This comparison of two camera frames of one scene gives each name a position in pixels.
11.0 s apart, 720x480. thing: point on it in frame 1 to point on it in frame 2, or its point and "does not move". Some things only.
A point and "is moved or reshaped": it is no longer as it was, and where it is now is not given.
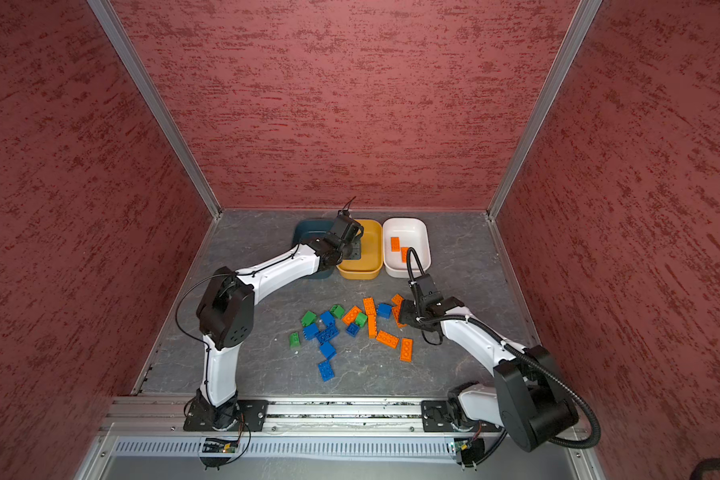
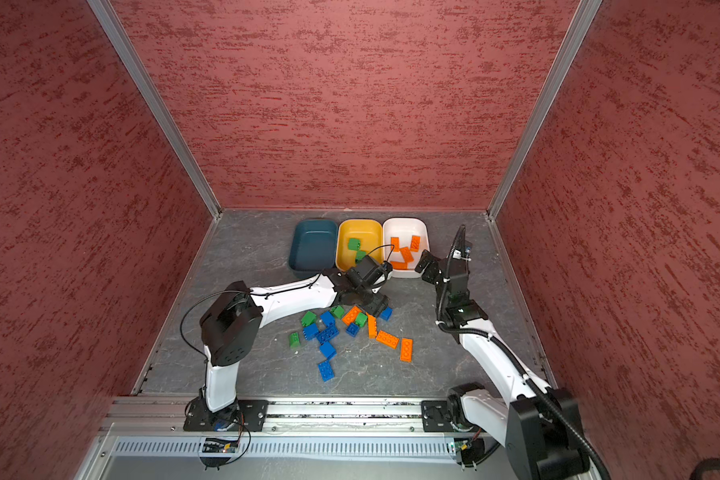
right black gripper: (406, 318) to (434, 266)
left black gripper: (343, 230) to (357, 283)
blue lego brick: (326, 371) does not move
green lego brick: (294, 340) does not move
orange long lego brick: (371, 321) does not move
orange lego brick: (370, 309) is moved or reshaped
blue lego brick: (327, 349) does not move
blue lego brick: (384, 310) does not move
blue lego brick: (353, 329) does not move
